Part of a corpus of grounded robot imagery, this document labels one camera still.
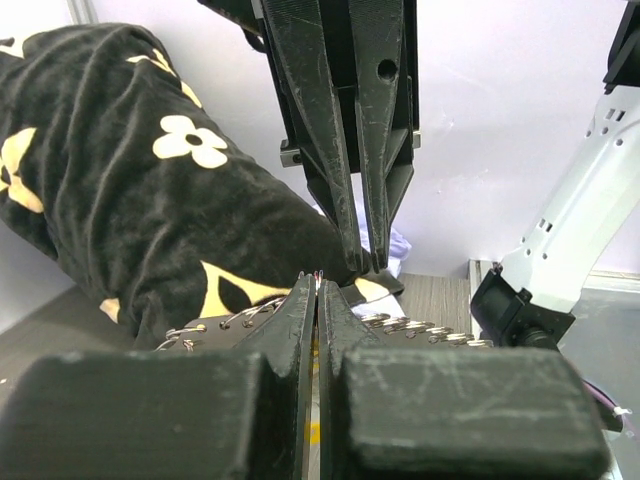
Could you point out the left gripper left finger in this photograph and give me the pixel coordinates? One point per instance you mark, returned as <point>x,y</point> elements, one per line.
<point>238,413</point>

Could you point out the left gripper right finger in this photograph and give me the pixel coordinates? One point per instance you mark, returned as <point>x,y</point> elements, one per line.
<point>443,412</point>

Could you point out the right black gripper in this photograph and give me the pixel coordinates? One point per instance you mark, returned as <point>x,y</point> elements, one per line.
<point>347,82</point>

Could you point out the blue handled key ring organizer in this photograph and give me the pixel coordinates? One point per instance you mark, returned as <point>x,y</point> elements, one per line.
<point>230,330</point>

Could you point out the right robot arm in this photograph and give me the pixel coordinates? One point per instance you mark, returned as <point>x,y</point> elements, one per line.
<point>528,298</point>

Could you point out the lavender cloth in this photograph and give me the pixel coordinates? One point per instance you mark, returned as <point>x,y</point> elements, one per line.
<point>385,270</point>

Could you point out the black floral blanket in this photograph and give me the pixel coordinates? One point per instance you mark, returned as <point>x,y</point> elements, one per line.
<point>111,167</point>

